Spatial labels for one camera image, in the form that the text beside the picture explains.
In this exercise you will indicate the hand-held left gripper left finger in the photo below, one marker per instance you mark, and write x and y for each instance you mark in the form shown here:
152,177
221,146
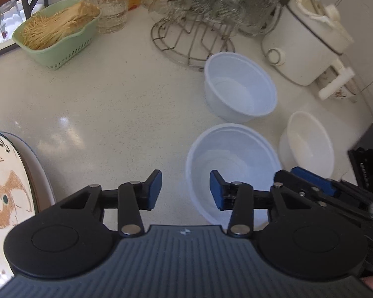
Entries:
155,189

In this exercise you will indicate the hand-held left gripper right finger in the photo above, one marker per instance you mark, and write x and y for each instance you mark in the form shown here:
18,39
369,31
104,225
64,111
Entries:
217,192

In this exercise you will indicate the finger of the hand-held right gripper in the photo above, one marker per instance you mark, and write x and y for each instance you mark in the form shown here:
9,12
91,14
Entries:
313,180
329,205

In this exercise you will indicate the translucent plastic bowl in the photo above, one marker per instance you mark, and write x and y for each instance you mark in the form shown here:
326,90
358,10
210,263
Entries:
239,87
233,167

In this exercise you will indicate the small white ceramic bowl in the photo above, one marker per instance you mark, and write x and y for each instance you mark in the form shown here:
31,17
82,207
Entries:
307,144

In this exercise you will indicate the white rose print plate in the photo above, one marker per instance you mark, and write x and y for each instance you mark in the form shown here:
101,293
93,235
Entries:
45,189

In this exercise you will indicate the owl print floral plate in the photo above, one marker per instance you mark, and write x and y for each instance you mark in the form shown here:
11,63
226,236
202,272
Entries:
6,198

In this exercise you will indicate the floral print white mug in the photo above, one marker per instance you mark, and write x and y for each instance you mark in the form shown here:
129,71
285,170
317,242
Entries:
335,83

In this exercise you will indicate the white electric cooker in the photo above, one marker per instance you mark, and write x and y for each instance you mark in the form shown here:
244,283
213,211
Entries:
298,52

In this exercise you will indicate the green plastic basket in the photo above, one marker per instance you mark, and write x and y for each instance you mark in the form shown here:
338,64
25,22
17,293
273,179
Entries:
65,54

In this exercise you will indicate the pile of bamboo toothpicks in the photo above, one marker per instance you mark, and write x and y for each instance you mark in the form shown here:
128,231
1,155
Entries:
56,26

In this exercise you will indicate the upturned drinking glass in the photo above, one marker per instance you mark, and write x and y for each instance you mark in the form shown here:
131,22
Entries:
9,18

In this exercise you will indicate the black metal dish rack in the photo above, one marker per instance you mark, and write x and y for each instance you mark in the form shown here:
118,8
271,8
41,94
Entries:
27,4

